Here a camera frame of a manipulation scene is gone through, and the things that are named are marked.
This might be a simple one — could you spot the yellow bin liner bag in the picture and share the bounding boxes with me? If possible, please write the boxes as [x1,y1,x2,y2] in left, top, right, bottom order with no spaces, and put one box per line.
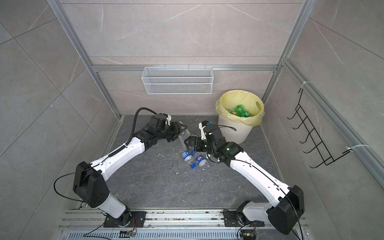
[215,90,265,127]

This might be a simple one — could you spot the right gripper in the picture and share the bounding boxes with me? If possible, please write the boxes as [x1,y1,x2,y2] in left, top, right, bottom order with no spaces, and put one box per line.
[184,135,218,155]

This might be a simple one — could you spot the aluminium front rail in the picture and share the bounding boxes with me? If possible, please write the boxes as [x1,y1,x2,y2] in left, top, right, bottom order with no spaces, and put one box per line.
[53,209,313,240]

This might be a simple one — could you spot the black wire hook rack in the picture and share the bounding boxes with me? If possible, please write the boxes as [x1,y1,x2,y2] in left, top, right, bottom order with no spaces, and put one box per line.
[287,89,370,169]

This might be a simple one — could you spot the green Sprite bottle yellow cap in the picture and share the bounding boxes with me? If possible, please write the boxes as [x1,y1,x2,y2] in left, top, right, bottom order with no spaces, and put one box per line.
[229,105,252,118]

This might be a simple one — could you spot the white wire mesh basket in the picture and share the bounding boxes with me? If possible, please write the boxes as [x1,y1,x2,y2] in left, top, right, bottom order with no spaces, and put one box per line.
[142,67,214,95]

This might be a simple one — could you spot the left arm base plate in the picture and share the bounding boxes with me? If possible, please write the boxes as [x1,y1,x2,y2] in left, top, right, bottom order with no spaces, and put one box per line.
[104,211,147,228]

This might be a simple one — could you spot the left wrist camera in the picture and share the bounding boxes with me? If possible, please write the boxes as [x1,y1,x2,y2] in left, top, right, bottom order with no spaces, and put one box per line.
[166,115,172,126]

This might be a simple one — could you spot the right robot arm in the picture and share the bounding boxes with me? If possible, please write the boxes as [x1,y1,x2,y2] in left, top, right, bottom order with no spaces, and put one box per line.
[179,121,305,235]

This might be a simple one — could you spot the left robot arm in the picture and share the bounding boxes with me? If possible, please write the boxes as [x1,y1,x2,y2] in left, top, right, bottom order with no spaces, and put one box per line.
[73,114,188,226]

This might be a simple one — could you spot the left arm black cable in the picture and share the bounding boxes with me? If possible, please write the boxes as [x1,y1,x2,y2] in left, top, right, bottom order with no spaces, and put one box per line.
[53,107,158,240]

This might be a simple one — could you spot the Pepsi blue label bottle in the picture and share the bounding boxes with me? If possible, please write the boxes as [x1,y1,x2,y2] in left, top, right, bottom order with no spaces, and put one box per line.
[194,155,208,169]

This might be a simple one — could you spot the white plastic waste bin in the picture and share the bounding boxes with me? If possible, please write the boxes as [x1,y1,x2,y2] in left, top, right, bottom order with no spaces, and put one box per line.
[218,116,253,145]

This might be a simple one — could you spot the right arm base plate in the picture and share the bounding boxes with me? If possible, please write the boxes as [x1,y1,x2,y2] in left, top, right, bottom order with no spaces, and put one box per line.
[222,209,265,227]

